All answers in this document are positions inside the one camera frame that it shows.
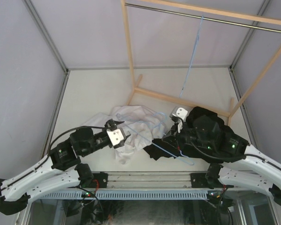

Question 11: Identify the blue wire hanger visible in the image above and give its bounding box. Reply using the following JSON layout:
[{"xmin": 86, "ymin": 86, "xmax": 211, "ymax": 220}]
[
  {"xmin": 179, "ymin": 16, "xmax": 204, "ymax": 98},
  {"xmin": 116, "ymin": 112, "xmax": 194, "ymax": 166}
]

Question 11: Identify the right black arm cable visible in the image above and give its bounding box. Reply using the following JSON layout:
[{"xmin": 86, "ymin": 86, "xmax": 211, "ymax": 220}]
[{"xmin": 175, "ymin": 117, "xmax": 281, "ymax": 169}]

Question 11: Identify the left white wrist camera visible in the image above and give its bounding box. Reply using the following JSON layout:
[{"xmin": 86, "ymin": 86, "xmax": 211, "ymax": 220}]
[{"xmin": 107, "ymin": 128, "xmax": 126, "ymax": 149}]

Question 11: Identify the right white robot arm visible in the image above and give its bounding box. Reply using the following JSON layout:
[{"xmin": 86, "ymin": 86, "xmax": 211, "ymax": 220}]
[{"xmin": 166, "ymin": 112, "xmax": 281, "ymax": 206}]

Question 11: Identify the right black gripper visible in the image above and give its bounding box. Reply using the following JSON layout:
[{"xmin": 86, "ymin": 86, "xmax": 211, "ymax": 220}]
[{"xmin": 163, "ymin": 119, "xmax": 214, "ymax": 150}]

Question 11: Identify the black shirt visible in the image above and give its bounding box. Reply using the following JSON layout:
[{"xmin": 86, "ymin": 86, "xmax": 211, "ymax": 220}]
[{"xmin": 145, "ymin": 106, "xmax": 234, "ymax": 164}]

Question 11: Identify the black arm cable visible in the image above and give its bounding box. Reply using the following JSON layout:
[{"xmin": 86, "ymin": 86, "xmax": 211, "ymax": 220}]
[
  {"xmin": 175, "ymin": 117, "xmax": 281, "ymax": 169},
  {"xmin": 0, "ymin": 125, "xmax": 108, "ymax": 203}
]

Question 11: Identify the white shirt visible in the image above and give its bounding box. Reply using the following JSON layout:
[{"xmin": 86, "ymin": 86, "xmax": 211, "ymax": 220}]
[{"xmin": 83, "ymin": 105, "xmax": 167, "ymax": 165}]

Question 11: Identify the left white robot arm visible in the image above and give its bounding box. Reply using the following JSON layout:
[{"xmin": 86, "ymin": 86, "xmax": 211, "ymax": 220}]
[{"xmin": 0, "ymin": 119, "xmax": 129, "ymax": 216}]

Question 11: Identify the metal hanging rod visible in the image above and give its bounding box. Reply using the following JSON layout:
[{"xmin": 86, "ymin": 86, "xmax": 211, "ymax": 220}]
[{"xmin": 125, "ymin": 3, "xmax": 281, "ymax": 34}]

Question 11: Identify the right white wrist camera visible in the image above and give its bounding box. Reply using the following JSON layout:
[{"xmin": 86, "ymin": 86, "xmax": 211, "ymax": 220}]
[{"xmin": 170, "ymin": 106, "xmax": 189, "ymax": 133}]

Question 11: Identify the black mounting plate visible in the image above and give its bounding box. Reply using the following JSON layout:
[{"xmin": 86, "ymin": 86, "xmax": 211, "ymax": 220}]
[
  {"xmin": 190, "ymin": 173, "xmax": 208, "ymax": 188},
  {"xmin": 90, "ymin": 172, "xmax": 108, "ymax": 188}
]

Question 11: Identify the wooden clothes rack frame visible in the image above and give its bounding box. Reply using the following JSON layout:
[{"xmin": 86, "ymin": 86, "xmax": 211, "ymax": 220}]
[{"xmin": 121, "ymin": 0, "xmax": 281, "ymax": 126}]

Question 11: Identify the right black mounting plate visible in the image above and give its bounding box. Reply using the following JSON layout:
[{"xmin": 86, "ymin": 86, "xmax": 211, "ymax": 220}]
[{"xmin": 190, "ymin": 173, "xmax": 208, "ymax": 188}]

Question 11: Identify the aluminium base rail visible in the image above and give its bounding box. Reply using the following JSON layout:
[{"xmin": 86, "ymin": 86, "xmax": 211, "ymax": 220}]
[{"xmin": 24, "ymin": 170, "xmax": 281, "ymax": 191}]

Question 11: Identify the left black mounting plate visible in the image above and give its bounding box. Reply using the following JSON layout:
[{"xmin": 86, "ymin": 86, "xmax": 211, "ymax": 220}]
[{"xmin": 90, "ymin": 172, "xmax": 108, "ymax": 188}]

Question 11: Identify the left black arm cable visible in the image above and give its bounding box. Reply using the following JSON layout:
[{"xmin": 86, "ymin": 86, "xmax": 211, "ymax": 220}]
[{"xmin": 0, "ymin": 125, "xmax": 108, "ymax": 203}]

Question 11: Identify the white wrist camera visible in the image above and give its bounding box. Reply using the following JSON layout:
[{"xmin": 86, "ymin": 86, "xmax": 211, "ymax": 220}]
[
  {"xmin": 107, "ymin": 128, "xmax": 126, "ymax": 149},
  {"xmin": 170, "ymin": 106, "xmax": 189, "ymax": 133}
]

